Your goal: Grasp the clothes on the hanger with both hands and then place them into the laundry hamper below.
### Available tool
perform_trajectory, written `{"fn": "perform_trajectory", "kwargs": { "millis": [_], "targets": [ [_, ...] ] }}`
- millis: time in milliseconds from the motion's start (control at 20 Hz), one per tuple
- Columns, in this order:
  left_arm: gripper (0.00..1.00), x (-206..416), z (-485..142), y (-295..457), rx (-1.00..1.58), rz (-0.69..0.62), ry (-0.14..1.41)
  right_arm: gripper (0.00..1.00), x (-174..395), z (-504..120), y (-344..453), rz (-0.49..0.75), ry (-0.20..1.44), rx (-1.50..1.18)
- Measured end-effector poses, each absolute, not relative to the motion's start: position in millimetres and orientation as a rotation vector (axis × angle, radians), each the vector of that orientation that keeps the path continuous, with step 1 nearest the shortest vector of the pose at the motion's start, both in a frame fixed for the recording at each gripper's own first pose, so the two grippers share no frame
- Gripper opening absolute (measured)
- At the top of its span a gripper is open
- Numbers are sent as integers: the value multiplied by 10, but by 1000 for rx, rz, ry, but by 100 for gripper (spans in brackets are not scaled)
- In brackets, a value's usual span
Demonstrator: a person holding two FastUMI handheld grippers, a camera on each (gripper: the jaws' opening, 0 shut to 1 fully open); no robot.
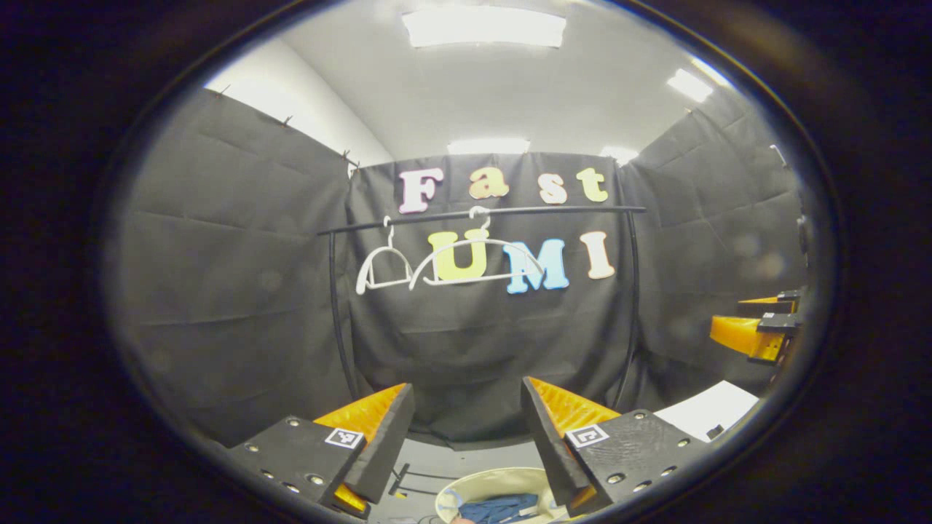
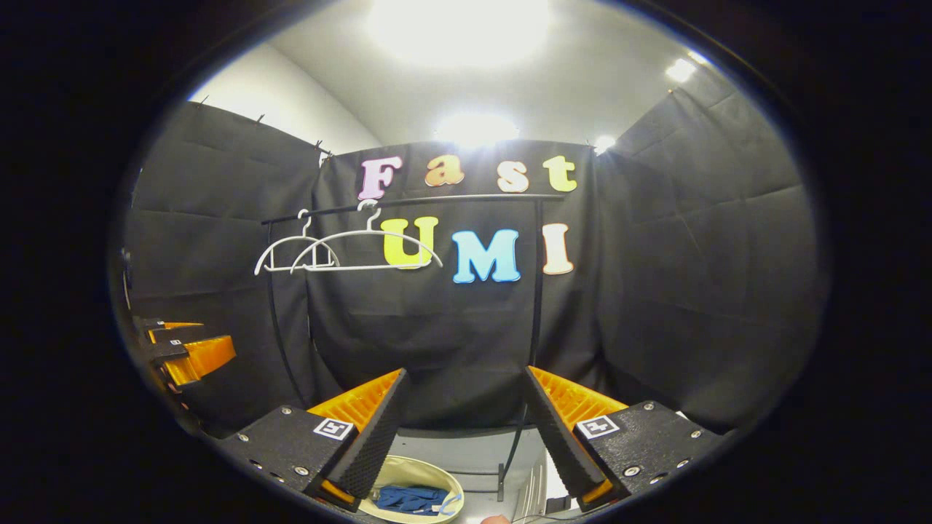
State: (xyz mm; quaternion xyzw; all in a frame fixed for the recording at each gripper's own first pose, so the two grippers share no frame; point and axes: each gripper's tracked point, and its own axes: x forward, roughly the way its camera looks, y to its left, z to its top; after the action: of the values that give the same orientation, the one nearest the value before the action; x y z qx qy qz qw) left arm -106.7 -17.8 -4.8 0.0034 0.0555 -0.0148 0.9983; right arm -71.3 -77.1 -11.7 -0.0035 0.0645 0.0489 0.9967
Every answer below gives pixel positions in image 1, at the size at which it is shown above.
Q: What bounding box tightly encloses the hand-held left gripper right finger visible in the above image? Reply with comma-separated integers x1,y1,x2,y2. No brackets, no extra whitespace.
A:
521,376,711,516

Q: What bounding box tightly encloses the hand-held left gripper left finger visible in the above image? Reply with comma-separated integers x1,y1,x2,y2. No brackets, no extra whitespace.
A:
227,384,416,519

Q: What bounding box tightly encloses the cream laundry hamper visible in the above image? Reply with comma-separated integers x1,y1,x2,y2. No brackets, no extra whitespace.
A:
435,467,572,524

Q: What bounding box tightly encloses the blue corduroy jacket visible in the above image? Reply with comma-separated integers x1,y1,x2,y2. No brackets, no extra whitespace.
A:
457,493,540,524

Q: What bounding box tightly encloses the white plastic clothes hanger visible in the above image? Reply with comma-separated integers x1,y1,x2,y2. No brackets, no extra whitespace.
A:
355,216,414,295
409,206,545,290

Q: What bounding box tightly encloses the black metal clothes rack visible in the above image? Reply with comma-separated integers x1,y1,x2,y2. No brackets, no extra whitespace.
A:
317,206,647,503

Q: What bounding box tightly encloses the white table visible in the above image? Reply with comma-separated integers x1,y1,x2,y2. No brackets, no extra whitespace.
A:
655,381,759,442

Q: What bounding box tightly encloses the black backdrop cloth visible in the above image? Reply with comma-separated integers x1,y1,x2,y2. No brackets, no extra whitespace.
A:
109,87,813,446

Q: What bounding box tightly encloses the large ceiling light panel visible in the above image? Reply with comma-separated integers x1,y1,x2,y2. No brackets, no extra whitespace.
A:
402,7,567,49

